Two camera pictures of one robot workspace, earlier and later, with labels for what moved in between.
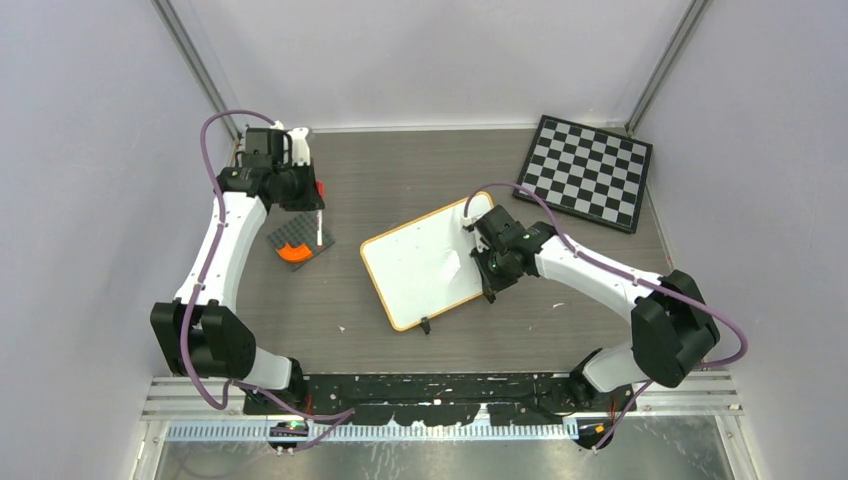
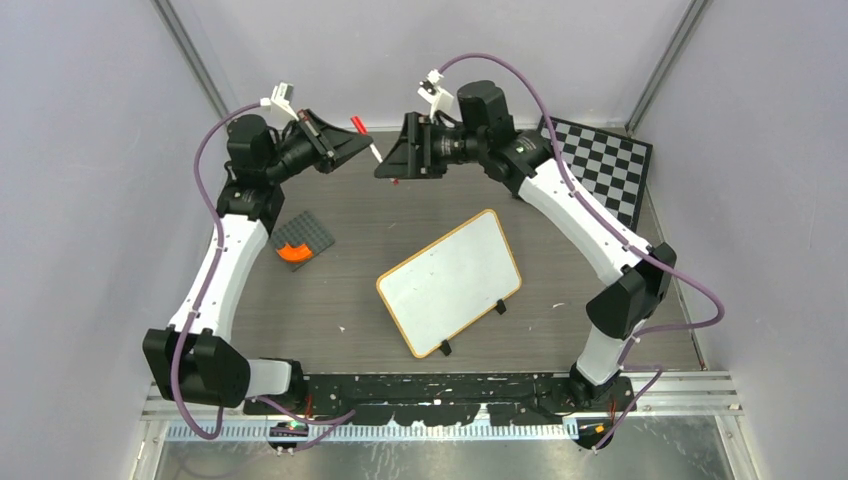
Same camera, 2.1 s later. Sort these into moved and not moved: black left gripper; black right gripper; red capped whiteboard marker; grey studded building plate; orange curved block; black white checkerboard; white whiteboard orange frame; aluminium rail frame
Moved: white whiteboard orange frame; red capped whiteboard marker; black left gripper; black right gripper
Not moved: black white checkerboard; grey studded building plate; orange curved block; aluminium rail frame
